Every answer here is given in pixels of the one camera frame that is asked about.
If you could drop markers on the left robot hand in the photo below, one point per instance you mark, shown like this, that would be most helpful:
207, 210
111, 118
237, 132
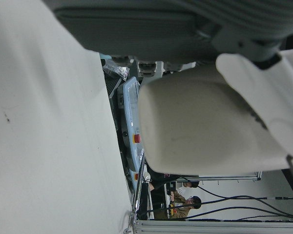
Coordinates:
149, 26

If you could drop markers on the beige paper cup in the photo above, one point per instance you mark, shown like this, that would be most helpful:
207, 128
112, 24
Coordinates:
197, 126

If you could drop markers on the plastic bag with clip leads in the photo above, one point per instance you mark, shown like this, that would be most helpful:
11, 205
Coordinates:
117, 70

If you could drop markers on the black controller box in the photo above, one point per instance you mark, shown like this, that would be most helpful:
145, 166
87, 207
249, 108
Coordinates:
112, 85

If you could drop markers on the grey blue teach pendant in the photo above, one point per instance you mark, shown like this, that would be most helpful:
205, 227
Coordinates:
133, 179
130, 109

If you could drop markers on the person in black shirt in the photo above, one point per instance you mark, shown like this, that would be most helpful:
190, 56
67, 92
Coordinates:
158, 181

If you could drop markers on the dark-haired person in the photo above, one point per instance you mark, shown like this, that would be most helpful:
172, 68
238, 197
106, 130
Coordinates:
193, 184

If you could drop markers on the yellow pendant with red buttons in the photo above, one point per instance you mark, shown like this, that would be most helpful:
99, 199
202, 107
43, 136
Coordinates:
173, 210

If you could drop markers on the person in brown jacket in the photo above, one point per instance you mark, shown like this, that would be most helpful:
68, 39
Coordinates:
180, 212

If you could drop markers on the aluminium frame post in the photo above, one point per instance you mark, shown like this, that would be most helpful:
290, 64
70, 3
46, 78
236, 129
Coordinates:
210, 228

